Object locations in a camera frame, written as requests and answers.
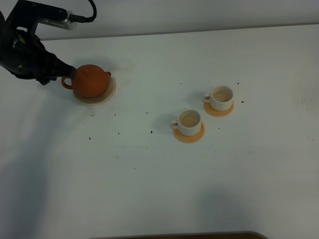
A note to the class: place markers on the beige round teapot coaster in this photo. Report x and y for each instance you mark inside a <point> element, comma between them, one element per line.
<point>108,94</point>

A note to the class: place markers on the brown clay teapot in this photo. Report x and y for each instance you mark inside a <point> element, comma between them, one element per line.
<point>89,81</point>

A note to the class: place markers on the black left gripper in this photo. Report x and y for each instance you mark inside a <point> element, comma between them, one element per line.
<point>23,55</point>

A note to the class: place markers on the orange coaster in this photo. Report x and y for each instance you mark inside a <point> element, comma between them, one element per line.
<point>190,139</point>
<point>208,108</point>

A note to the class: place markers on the white teacup near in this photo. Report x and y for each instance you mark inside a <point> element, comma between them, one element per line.
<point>188,123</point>

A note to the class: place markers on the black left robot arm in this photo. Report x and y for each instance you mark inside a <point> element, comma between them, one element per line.
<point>3,22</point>

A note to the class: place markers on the white teacup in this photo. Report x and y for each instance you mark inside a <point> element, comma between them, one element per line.
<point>188,123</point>
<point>220,98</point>

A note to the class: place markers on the white teacup far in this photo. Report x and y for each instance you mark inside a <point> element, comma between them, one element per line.
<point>220,98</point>

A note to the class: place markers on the orange coaster far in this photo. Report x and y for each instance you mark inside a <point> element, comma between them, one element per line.
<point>208,108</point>

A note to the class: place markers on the orange coaster near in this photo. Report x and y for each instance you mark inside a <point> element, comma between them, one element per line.
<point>190,139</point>

